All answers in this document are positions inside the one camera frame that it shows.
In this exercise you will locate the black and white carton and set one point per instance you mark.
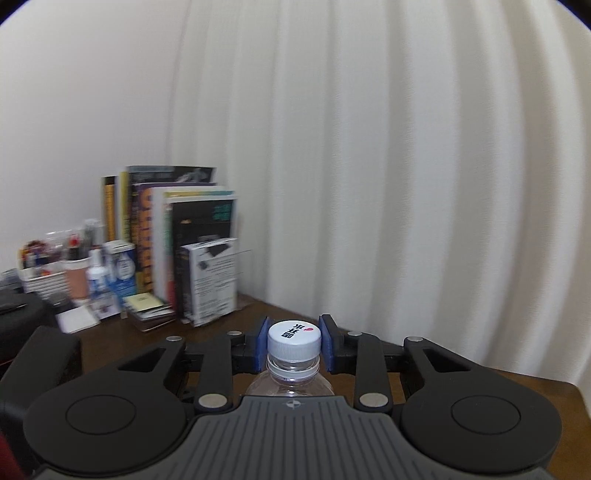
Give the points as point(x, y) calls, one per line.
point(212, 281)

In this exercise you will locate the white bottle cap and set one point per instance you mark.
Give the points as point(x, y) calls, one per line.
point(294, 341)

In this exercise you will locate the clear plastic water bottle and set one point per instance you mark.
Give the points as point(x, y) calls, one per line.
point(291, 381)

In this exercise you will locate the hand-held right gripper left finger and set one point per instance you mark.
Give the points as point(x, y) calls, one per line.
point(262, 344)

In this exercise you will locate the white pleated curtain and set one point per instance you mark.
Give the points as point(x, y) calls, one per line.
point(392, 161)

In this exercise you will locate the yellow sticky note pad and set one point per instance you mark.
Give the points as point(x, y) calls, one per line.
point(142, 301)

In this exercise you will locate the black pouch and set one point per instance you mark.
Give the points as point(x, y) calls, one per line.
point(25, 309)

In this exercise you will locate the pink cup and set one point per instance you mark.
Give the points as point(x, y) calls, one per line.
point(76, 279)

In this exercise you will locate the white slatted basket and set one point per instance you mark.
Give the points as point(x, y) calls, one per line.
point(44, 281)

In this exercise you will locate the stack of flat notebooks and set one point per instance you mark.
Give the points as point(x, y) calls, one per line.
point(152, 318)

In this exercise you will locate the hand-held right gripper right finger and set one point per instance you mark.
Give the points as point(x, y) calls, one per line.
point(327, 344)

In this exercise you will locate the white notepad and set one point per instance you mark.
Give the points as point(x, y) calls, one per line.
point(77, 320)

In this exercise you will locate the row of upright books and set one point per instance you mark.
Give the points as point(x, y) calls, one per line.
point(152, 230)

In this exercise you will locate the blue and white carton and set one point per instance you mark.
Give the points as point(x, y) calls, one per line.
point(121, 270)

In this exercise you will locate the clear acrylic bookend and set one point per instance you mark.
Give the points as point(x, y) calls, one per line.
point(244, 277)

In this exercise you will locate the small white dropper bottle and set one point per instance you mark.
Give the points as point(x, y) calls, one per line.
point(97, 277)

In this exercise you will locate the small white box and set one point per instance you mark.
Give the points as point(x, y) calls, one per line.
point(105, 309)

